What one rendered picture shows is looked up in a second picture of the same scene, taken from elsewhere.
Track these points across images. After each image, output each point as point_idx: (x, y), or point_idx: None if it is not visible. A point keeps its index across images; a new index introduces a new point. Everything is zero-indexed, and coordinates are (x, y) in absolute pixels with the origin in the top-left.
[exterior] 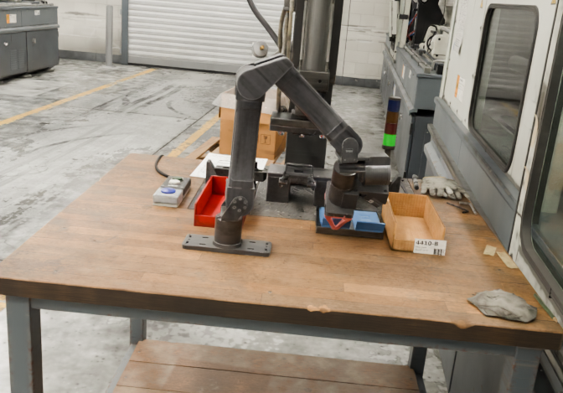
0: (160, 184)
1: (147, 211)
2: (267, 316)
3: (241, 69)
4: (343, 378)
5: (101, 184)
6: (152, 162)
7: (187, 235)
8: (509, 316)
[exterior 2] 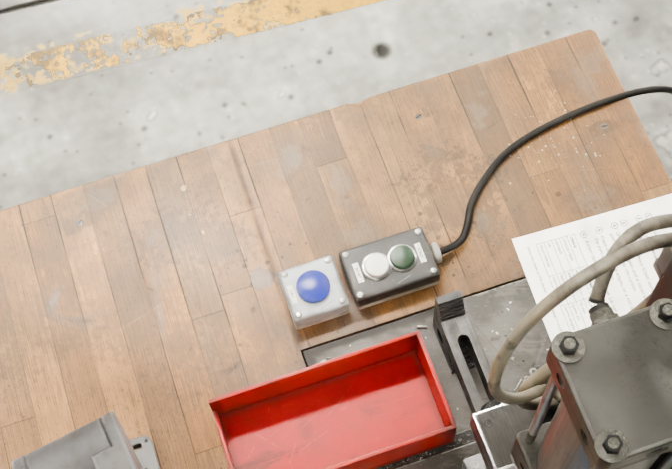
0: (413, 219)
1: (239, 294)
2: None
3: (81, 432)
4: None
5: (333, 125)
6: (554, 114)
7: (137, 439)
8: None
